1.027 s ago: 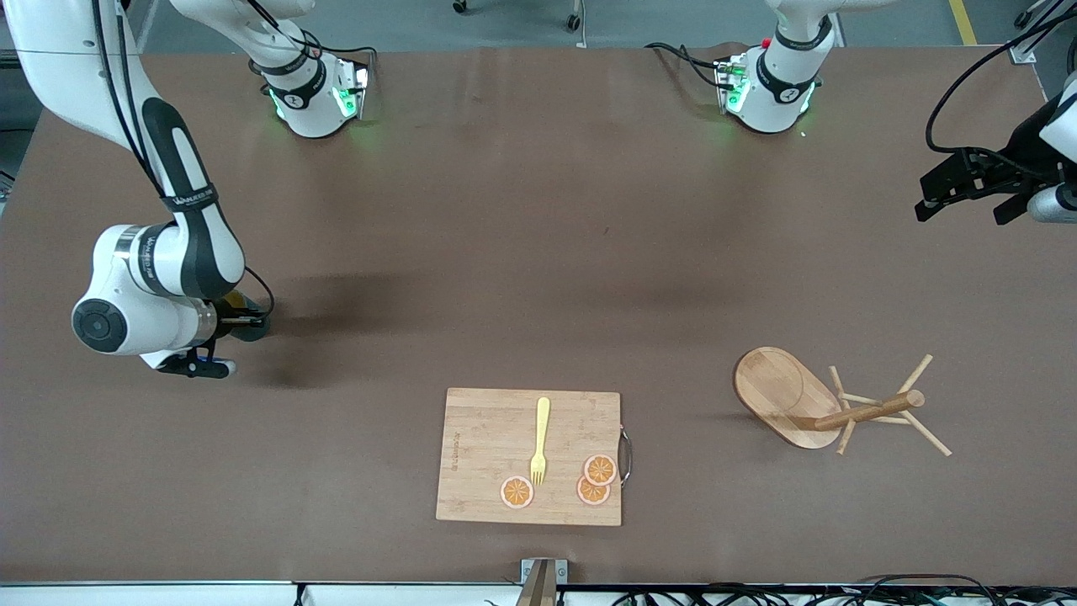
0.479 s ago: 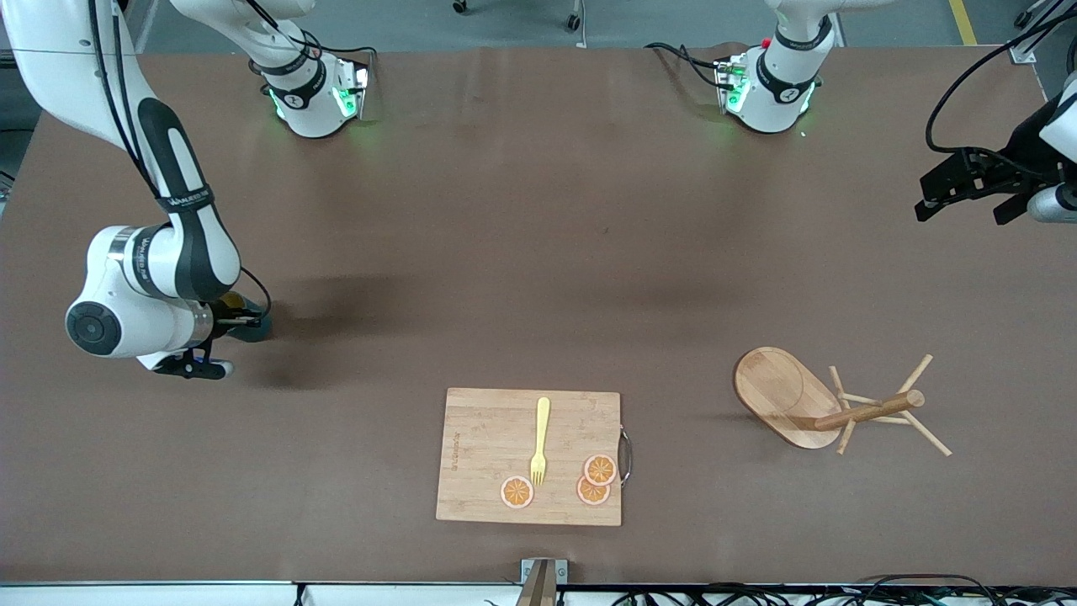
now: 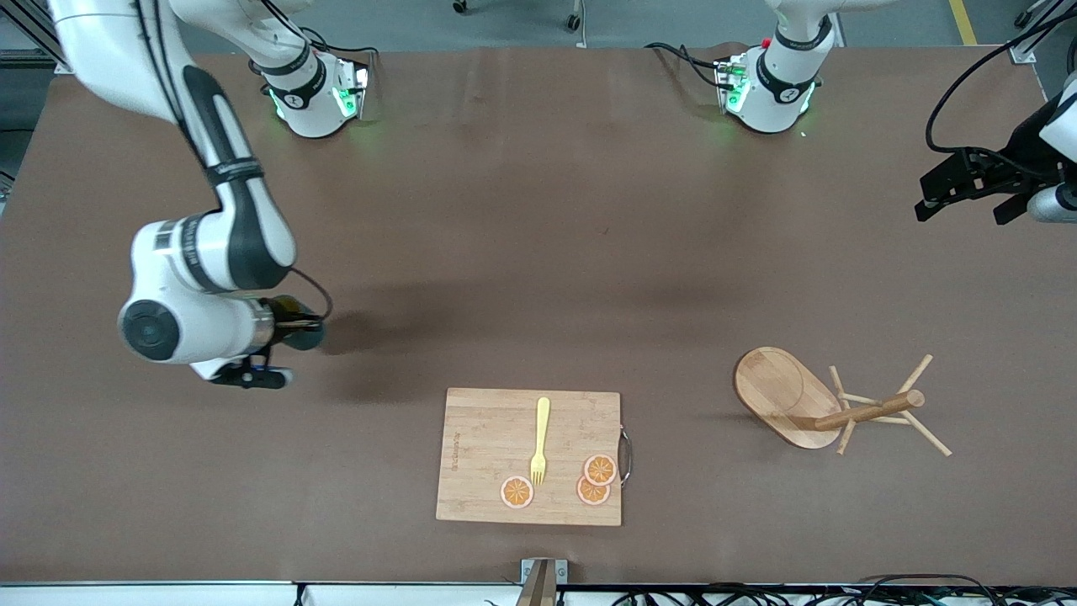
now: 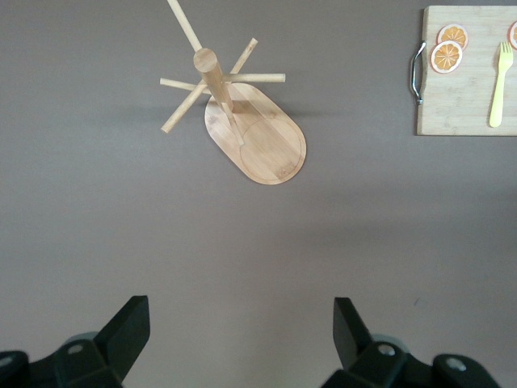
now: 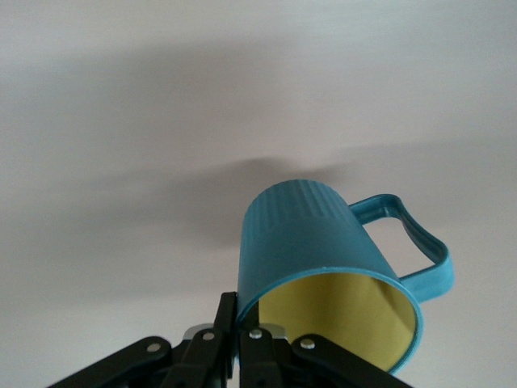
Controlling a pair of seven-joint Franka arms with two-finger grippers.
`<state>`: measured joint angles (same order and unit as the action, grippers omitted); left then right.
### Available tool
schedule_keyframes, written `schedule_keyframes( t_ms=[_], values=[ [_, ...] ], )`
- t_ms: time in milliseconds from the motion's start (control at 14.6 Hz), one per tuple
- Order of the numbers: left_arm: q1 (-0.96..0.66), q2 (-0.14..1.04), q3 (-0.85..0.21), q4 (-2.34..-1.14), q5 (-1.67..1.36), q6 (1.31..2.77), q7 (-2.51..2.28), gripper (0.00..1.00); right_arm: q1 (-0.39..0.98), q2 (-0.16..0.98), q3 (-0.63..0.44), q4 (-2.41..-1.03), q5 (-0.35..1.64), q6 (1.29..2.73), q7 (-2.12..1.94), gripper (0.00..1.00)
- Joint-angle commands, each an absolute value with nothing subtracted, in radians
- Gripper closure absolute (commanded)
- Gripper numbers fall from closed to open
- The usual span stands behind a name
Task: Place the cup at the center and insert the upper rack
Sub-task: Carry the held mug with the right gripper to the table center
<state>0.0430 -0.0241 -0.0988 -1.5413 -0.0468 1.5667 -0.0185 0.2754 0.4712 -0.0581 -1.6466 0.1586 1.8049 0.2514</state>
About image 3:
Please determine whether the dark teal cup yellow inside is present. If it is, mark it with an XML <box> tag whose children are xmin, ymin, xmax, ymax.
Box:
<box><xmin>278</xmin><ymin>295</ymin><xmax>329</xmax><ymax>352</ymax></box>

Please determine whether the wooden mug tree rack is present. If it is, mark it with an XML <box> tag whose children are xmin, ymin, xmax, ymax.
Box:
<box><xmin>733</xmin><ymin>346</ymin><xmax>953</xmax><ymax>458</ymax></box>

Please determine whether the yellow plastic fork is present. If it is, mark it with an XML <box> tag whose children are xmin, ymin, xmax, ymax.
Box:
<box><xmin>529</xmin><ymin>396</ymin><xmax>552</xmax><ymax>487</ymax></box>

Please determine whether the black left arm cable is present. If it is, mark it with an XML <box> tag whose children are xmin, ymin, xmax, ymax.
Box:
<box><xmin>926</xmin><ymin>4</ymin><xmax>1077</xmax><ymax>179</ymax></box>

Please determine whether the aluminium frame profile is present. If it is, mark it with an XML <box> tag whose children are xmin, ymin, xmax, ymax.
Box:
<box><xmin>1008</xmin><ymin>0</ymin><xmax>1077</xmax><ymax>65</ymax></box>
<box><xmin>0</xmin><ymin>0</ymin><xmax>72</xmax><ymax>75</ymax></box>

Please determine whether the bamboo cutting board metal handle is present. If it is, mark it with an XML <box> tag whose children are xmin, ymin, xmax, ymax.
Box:
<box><xmin>436</xmin><ymin>387</ymin><xmax>634</xmax><ymax>528</ymax></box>

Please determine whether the black right base cable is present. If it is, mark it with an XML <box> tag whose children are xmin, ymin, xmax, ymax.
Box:
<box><xmin>257</xmin><ymin>0</ymin><xmax>377</xmax><ymax>85</ymax></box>

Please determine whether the black base cable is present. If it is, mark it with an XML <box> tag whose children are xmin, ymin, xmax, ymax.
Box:
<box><xmin>645</xmin><ymin>42</ymin><xmax>729</xmax><ymax>88</ymax></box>
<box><xmin>257</xmin><ymin>0</ymin><xmax>377</xmax><ymax>85</ymax></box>

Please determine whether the white table edge rail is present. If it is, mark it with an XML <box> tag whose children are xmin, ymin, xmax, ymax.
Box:
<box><xmin>0</xmin><ymin>579</ymin><xmax>527</xmax><ymax>606</ymax></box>

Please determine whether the black left base cable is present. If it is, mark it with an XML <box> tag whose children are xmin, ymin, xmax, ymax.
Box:
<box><xmin>645</xmin><ymin>42</ymin><xmax>729</xmax><ymax>88</ymax></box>

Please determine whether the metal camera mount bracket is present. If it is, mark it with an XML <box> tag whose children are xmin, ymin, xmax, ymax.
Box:
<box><xmin>520</xmin><ymin>558</ymin><xmax>569</xmax><ymax>606</ymax></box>

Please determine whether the thin black cable loop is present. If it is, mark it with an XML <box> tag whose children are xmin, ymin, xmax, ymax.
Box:
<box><xmin>854</xmin><ymin>574</ymin><xmax>998</xmax><ymax>606</ymax></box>

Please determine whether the black cable tangle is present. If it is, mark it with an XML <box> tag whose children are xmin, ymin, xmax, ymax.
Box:
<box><xmin>610</xmin><ymin>583</ymin><xmax>796</xmax><ymax>606</ymax></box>

